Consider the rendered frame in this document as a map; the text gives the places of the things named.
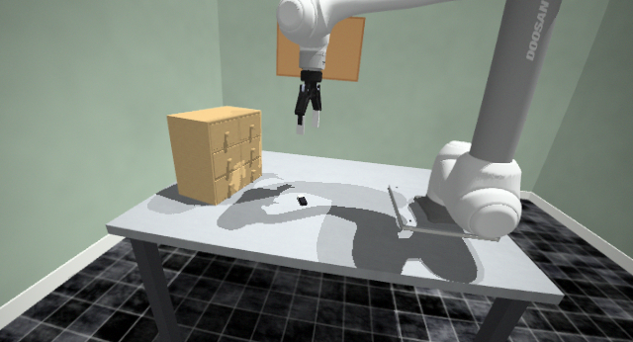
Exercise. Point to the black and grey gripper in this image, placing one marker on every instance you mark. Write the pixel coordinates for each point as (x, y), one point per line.
(303, 100)

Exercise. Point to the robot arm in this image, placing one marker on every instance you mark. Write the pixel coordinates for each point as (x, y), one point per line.
(481, 191)

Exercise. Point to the tan chest of drawers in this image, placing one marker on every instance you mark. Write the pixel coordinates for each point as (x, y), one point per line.
(192, 151)

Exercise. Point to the wooden drawer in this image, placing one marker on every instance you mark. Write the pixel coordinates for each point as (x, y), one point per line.
(220, 135)
(247, 169)
(225, 185)
(223, 160)
(249, 126)
(250, 149)

